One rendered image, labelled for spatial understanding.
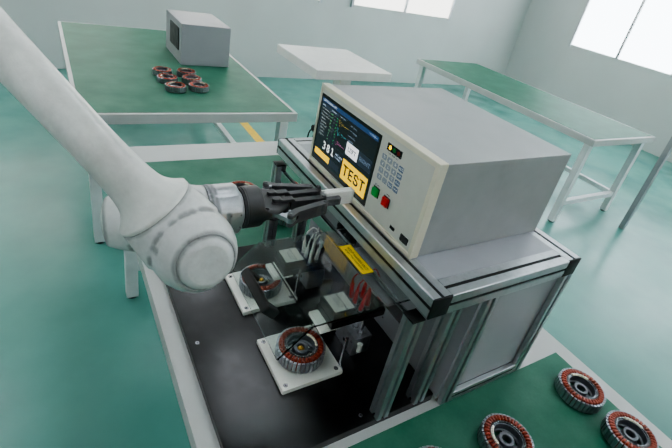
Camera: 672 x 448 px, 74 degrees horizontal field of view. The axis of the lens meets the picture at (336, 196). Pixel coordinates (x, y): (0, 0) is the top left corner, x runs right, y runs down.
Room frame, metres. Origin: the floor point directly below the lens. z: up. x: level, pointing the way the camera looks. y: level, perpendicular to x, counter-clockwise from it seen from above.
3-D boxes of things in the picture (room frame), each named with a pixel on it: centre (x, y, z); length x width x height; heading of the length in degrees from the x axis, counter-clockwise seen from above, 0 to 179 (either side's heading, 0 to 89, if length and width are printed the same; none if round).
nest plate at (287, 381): (0.73, 0.00, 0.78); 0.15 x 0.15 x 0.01; 36
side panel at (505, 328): (0.80, -0.44, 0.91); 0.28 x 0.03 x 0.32; 126
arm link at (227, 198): (0.65, 0.19, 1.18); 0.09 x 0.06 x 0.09; 35
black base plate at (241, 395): (0.84, 0.06, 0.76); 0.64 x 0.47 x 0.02; 36
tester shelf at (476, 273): (1.02, -0.19, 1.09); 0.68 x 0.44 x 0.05; 36
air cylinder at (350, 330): (0.82, -0.11, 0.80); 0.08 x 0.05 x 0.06; 36
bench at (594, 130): (4.37, -1.51, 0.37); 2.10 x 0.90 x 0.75; 36
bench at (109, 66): (2.88, 1.30, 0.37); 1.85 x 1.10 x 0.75; 36
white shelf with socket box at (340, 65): (1.90, 0.13, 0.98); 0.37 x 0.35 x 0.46; 36
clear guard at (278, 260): (0.70, -0.02, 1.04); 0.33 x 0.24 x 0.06; 126
